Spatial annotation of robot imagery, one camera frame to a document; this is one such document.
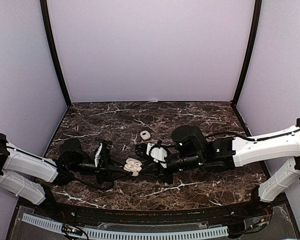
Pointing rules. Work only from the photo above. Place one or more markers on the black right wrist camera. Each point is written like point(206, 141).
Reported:
point(141, 150)

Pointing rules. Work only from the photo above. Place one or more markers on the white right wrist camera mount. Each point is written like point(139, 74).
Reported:
point(157, 153)

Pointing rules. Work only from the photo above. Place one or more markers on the black front table rail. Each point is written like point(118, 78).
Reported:
point(83, 206)

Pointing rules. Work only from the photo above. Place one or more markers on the black frame post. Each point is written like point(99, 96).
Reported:
point(53, 51)
point(248, 53)

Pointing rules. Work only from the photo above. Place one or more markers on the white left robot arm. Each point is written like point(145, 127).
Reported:
point(14, 162)

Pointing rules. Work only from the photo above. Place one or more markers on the white slotted cable duct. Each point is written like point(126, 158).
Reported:
point(114, 231)

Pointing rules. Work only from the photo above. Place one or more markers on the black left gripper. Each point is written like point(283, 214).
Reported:
point(104, 169)

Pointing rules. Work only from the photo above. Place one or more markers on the white earbud charging case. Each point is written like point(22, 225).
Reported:
point(133, 166)

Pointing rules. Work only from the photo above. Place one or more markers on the left black frame post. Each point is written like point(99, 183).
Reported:
point(53, 51)

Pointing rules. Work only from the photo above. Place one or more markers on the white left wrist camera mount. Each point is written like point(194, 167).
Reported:
point(97, 155)

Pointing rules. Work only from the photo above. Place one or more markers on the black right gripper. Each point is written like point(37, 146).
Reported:
point(157, 170)

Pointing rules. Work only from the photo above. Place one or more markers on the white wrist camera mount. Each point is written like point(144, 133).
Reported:
point(157, 153)
point(97, 155)

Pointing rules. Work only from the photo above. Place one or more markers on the right black frame post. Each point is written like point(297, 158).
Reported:
point(248, 53)

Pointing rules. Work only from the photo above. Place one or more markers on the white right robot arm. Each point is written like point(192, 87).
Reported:
point(194, 151)

